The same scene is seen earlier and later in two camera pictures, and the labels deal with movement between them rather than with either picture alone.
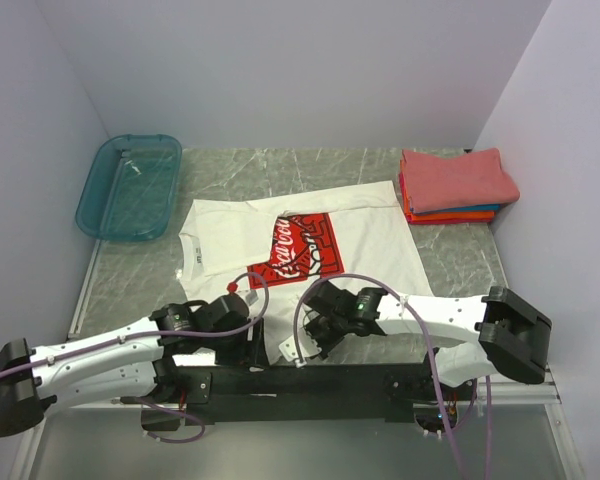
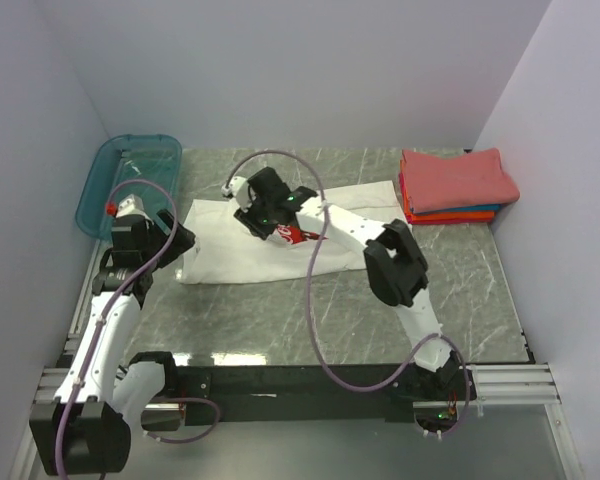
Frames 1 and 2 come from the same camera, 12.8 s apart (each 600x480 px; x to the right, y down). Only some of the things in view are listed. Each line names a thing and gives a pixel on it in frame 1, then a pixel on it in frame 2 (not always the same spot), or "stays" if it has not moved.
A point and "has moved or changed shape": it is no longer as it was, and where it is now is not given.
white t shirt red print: (272, 249) has moved or changed shape
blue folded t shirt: (494, 208) stays
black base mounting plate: (305, 393) stays
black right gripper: (311, 330) -> (247, 219)
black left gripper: (249, 351) -> (184, 241)
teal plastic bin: (129, 191) stays
